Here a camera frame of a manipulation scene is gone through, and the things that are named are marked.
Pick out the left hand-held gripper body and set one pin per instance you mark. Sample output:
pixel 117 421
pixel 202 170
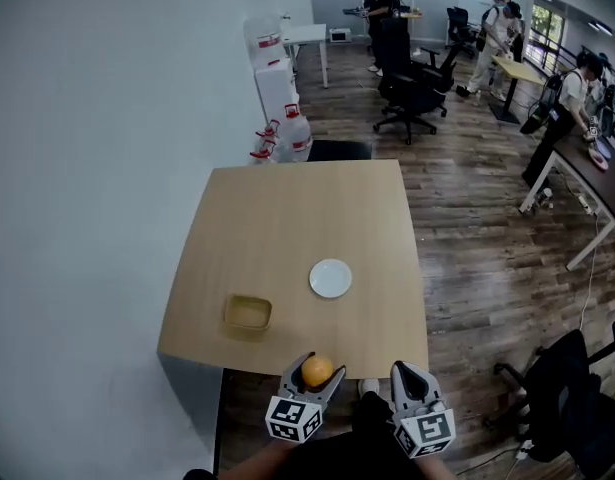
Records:
pixel 293 418

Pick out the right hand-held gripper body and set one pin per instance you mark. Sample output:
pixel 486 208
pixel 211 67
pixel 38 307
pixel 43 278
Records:
pixel 427 428

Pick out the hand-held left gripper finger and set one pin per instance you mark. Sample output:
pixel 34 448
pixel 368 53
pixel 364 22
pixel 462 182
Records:
pixel 335 381
pixel 293 372

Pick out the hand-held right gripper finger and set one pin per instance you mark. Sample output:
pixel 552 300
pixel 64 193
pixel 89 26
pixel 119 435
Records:
pixel 427 384
pixel 400 382

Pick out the orange round fruit food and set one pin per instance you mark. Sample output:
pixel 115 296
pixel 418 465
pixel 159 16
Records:
pixel 318 371

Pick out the white round plate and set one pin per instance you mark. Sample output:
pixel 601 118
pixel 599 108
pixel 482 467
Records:
pixel 330 278

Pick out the person's left forearm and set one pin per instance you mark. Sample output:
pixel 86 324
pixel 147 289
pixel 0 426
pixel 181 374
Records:
pixel 259 460

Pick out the person's right forearm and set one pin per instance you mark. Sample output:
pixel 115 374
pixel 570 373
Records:
pixel 434 468

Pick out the pink plate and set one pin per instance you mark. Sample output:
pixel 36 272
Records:
pixel 598 158

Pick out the person's white shoe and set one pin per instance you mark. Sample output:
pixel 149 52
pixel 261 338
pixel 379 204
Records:
pixel 369 386

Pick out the person's black clothing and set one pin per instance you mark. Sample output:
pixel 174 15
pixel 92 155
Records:
pixel 357 448

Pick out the yellow square plastic container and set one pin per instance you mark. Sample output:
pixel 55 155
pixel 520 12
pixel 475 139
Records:
pixel 247 317

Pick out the black chair with armrests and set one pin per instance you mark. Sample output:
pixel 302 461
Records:
pixel 572 408

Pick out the clear water jug red label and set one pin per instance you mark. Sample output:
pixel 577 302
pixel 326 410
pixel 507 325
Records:
pixel 297 135
pixel 262 155
pixel 271 140
pixel 263 38

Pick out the black chair backrest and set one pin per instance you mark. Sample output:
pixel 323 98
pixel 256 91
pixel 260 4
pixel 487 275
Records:
pixel 339 150

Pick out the white power strip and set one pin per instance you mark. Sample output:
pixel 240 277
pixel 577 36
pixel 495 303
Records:
pixel 585 204

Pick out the white water dispenser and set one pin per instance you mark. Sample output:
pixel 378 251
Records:
pixel 274 90

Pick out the large black office chair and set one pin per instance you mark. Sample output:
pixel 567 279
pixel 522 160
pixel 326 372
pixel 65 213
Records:
pixel 404 83

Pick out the light wooden standing desk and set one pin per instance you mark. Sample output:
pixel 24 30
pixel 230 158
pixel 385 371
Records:
pixel 519 70

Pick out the small white desk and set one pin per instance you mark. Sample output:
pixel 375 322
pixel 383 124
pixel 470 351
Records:
pixel 307 35

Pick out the white microwave box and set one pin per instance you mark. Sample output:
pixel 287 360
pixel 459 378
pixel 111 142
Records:
pixel 340 35

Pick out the black mesh office chair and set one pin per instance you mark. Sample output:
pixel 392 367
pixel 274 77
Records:
pixel 459 28

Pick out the dark desk white frame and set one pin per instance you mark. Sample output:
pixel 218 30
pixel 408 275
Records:
pixel 599 178

